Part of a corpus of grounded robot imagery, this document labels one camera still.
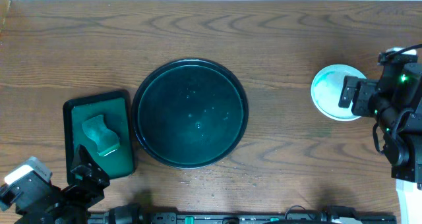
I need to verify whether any mint green plate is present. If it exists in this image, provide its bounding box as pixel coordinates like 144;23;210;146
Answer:
310;64;366;122

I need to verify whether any green scrubbing sponge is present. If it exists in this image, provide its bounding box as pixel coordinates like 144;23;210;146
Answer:
82;115;121;157

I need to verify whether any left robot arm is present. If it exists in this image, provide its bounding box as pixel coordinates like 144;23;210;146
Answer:
10;145;110;224

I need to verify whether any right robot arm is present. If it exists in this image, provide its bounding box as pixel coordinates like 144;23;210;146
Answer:
338;63;421;223

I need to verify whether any rectangular dark green tray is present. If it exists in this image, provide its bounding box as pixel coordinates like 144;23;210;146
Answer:
63;90;136;183

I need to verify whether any round black tray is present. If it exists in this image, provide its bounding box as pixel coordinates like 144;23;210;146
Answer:
131;58;249;169

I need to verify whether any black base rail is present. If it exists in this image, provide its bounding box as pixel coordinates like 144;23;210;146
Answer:
87;205;397;224

